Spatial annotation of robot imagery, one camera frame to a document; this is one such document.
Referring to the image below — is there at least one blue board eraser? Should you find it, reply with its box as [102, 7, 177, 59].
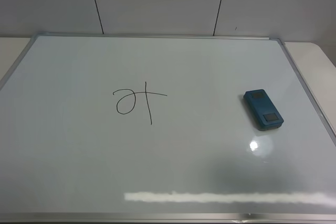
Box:
[243, 89, 284, 131]

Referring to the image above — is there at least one white aluminium-framed whiteboard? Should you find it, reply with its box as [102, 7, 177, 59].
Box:
[1, 34, 335, 223]

